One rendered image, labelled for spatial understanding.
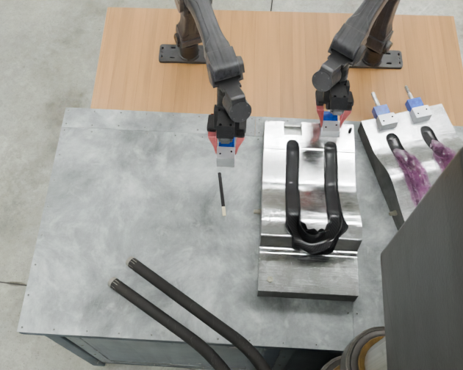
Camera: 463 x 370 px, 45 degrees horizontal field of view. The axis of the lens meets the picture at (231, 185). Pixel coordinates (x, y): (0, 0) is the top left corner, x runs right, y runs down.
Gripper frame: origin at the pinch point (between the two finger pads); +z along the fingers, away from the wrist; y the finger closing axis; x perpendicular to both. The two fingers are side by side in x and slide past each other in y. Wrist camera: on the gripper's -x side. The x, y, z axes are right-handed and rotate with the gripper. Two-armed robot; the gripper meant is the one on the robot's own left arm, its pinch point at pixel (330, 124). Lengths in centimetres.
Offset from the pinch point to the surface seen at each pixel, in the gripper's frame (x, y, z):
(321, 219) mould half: -28.4, -3.1, 12.1
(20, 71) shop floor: 111, -141, 41
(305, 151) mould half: -6.1, -7.0, 5.7
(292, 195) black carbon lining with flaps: -19.0, -10.6, 11.8
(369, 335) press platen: -93, -5, -23
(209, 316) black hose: -50, -31, 27
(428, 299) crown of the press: -115, -9, -54
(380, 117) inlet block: 5.9, 15.1, 0.5
